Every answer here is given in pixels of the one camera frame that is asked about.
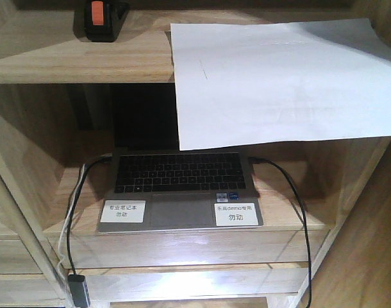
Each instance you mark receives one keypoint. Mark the white label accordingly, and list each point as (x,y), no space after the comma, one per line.
(123,211)
(235,214)

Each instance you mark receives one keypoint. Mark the white label left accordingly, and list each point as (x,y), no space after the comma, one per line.
(123,211)

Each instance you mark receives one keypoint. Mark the grey usb hub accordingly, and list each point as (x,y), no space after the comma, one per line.
(79,290)

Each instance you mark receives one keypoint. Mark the wooden shelf unit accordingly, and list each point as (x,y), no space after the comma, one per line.
(40,146)

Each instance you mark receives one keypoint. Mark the black stapler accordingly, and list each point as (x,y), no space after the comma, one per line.
(100,21)

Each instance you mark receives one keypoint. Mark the white label right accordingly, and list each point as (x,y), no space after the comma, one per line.
(235,214)

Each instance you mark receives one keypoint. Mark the grey laptop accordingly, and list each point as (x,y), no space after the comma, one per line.
(180,187)

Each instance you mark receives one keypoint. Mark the white paper sheet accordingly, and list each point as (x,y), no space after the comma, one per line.
(298,81)

